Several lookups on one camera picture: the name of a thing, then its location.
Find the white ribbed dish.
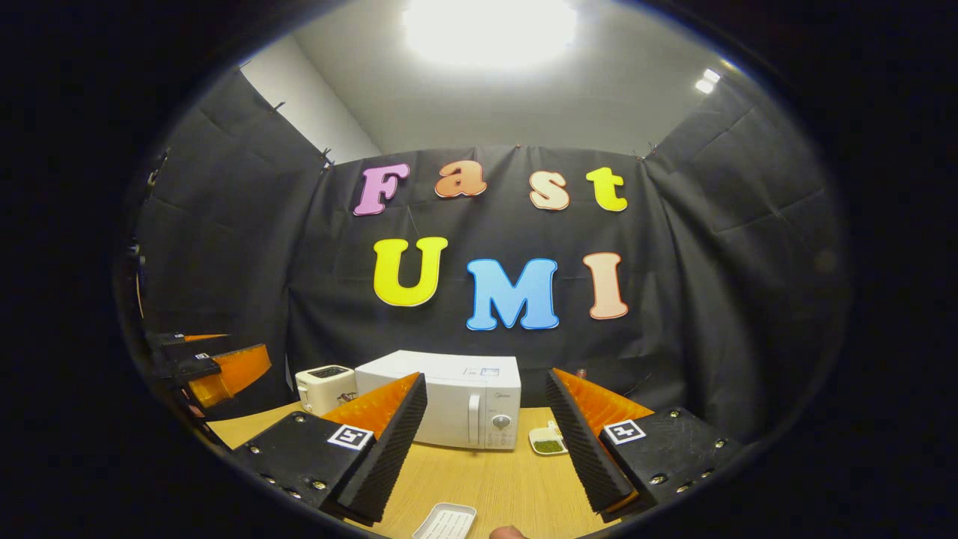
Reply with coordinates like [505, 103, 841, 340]
[412, 502, 478, 539]

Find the white microwave oven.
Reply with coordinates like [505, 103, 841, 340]
[355, 350, 522, 451]

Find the white divided snack tray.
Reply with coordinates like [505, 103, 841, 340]
[528, 421, 570, 456]

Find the large ceiling light panel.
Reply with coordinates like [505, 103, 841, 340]
[403, 0, 579, 70]

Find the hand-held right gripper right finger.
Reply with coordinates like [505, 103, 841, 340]
[545, 367, 742, 517]

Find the black backdrop cloth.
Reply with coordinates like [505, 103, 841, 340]
[123, 67, 850, 450]

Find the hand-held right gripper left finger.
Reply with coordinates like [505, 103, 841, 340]
[228, 372, 429, 525]

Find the white toaster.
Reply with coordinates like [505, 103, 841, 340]
[296, 365, 358, 416]

